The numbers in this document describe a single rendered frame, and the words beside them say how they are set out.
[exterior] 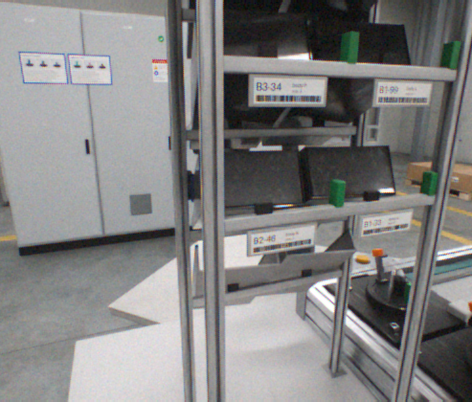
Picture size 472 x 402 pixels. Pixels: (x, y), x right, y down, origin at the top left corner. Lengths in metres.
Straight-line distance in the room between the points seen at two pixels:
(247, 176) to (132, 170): 3.16
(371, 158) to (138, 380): 0.65
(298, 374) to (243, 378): 0.12
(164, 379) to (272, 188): 0.54
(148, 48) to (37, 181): 1.65
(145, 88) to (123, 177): 0.91
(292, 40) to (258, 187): 0.17
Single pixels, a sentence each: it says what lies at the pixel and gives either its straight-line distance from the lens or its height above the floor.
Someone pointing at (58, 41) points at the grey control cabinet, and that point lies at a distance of 3.53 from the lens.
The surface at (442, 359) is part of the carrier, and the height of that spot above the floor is 0.97.
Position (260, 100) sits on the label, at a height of 1.43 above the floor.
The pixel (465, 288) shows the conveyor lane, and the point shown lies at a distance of 1.20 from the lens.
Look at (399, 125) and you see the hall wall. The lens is 11.80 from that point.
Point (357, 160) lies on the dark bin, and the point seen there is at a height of 1.35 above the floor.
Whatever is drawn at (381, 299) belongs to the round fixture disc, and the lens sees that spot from 0.88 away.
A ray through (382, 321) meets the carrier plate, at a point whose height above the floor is 0.97.
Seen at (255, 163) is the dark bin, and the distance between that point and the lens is 0.42.
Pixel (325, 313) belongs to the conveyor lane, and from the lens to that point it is 0.89.
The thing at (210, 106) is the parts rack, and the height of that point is 1.43.
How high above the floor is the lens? 1.43
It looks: 16 degrees down
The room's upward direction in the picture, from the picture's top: straight up
